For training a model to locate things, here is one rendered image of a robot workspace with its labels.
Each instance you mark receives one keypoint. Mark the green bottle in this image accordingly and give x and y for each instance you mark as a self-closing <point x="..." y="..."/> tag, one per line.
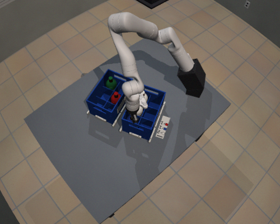
<point x="111" y="83"/>

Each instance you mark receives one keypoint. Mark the blue plastic crate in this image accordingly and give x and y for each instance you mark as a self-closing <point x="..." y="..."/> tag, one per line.
<point x="147" y="120"/>
<point x="99" y="100"/>

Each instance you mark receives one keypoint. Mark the red bottle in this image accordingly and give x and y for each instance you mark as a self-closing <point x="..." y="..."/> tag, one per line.
<point x="115" y="97"/>

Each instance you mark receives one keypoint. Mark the white paper pick list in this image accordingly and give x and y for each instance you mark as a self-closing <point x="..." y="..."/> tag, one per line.
<point x="162" y="127"/>

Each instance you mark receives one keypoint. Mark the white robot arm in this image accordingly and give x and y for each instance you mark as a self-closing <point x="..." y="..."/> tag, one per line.
<point x="119" y="23"/>

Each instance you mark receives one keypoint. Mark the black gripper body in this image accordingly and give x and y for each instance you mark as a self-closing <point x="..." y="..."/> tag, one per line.
<point x="132" y="112"/>

